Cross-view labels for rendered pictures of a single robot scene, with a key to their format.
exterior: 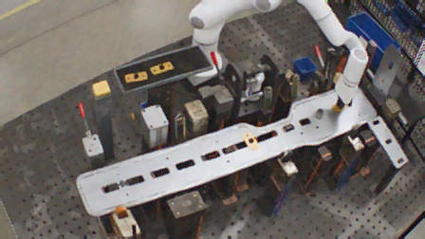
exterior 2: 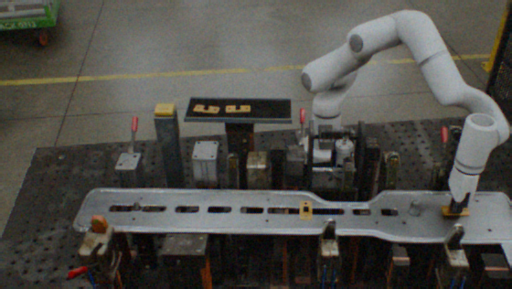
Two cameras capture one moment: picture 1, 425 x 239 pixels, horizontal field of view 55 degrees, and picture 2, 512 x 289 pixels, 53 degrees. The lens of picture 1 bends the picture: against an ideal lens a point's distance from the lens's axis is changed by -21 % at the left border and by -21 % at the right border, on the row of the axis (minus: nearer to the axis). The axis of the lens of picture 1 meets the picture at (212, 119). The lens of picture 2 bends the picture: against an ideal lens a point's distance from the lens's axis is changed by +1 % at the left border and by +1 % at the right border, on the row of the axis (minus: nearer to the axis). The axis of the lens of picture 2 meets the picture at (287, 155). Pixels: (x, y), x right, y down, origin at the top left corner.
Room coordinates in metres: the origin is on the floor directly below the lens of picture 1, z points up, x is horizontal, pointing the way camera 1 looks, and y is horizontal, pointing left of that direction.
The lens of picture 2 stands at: (0.16, -0.75, 2.12)
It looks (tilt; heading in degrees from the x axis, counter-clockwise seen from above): 38 degrees down; 34
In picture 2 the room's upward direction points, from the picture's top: 1 degrees clockwise
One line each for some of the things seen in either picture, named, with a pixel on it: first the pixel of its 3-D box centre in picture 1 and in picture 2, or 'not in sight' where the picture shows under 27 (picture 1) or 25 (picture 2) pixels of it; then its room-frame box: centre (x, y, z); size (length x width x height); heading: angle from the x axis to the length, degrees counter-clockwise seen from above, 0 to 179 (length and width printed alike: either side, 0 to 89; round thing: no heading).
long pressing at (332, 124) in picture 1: (247, 145); (299, 213); (1.14, -0.15, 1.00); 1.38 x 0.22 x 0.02; 124
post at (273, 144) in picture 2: (201, 122); (277, 188); (1.28, 0.04, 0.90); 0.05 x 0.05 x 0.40; 34
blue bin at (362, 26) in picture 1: (372, 41); not in sight; (1.87, -0.76, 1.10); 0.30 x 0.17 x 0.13; 42
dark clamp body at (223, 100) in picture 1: (216, 123); (294, 194); (1.30, -0.02, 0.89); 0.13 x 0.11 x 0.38; 34
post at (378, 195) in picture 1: (387, 177); not in sight; (1.19, -0.88, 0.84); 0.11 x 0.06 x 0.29; 34
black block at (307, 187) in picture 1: (316, 172); (394, 288); (1.17, -0.48, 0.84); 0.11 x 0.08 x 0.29; 34
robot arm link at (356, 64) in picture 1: (356, 64); (477, 139); (1.42, -0.55, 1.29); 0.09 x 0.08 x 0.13; 160
